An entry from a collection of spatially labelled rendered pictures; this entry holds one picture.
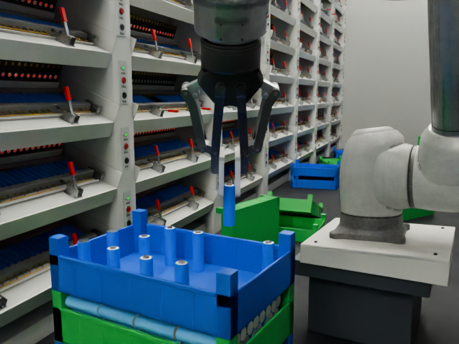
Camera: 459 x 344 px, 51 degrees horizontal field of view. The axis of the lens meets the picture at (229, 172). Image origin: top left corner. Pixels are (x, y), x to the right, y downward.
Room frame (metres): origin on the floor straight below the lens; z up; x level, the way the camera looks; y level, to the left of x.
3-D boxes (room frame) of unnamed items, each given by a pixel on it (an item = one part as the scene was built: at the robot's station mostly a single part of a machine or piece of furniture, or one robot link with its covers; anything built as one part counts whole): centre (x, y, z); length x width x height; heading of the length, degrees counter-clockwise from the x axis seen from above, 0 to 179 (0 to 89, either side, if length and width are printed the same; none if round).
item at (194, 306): (0.67, 0.08, 0.36); 0.30 x 0.20 x 0.08; 61
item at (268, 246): (0.67, -0.06, 0.36); 0.02 x 0.02 x 0.06
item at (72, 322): (0.67, 0.08, 0.28); 0.30 x 0.20 x 0.08; 61
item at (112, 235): (0.73, 0.19, 0.36); 0.02 x 0.02 x 0.06
